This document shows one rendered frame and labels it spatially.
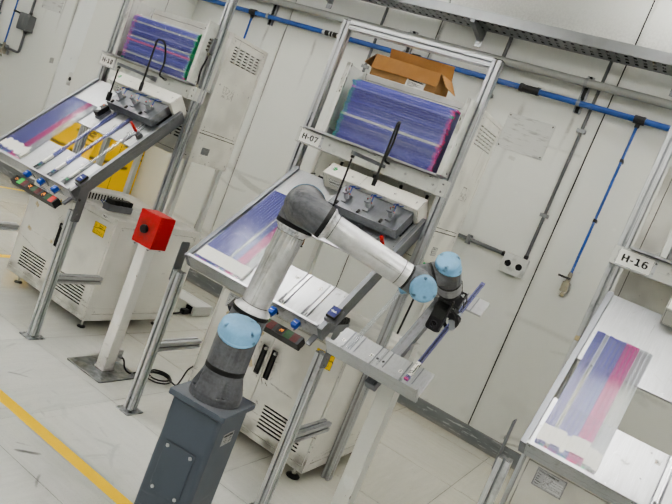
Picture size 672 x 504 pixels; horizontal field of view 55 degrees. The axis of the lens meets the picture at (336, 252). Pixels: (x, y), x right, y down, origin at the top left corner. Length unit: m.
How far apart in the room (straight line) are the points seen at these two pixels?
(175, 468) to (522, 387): 2.60
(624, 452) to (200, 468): 1.21
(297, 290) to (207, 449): 0.82
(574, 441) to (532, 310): 2.01
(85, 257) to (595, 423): 2.54
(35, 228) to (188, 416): 2.25
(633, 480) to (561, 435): 0.22
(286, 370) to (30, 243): 1.78
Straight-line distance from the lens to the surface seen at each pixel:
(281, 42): 5.13
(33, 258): 3.90
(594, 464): 2.09
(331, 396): 2.66
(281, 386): 2.78
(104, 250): 3.47
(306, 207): 1.73
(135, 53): 3.78
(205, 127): 3.63
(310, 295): 2.42
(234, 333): 1.77
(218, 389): 1.81
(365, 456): 2.35
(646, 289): 2.64
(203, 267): 2.62
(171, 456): 1.90
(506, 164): 4.16
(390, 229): 2.58
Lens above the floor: 1.27
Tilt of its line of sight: 7 degrees down
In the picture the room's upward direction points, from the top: 22 degrees clockwise
